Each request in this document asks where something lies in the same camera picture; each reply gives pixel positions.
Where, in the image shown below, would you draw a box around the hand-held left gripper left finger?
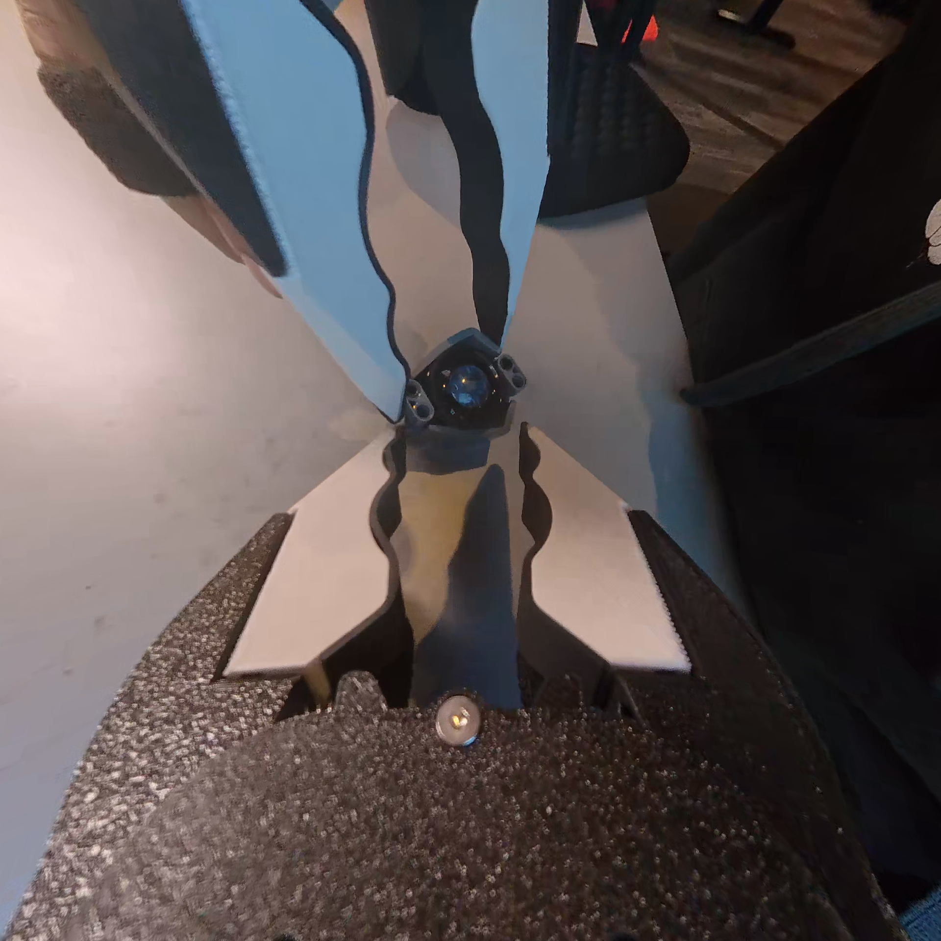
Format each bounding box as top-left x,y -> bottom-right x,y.
221,428 -> 413,710

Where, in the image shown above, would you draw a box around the person's blue jeans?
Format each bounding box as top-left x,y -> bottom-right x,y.
895,891 -> 941,941

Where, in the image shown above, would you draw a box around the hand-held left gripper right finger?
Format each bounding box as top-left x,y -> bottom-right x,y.
515,422 -> 693,708

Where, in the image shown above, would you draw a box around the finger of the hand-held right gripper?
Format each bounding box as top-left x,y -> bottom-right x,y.
180,0 -> 413,423
422,0 -> 554,348

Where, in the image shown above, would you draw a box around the grey curved toy panel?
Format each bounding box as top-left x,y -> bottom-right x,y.
400,327 -> 532,476

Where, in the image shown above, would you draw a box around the black toy lens assembly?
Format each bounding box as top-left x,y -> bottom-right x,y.
413,346 -> 516,431

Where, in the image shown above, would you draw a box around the person's black hoodie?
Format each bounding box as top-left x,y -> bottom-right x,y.
665,0 -> 941,891

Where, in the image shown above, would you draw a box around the person's right hand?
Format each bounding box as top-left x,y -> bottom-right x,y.
163,193 -> 286,298

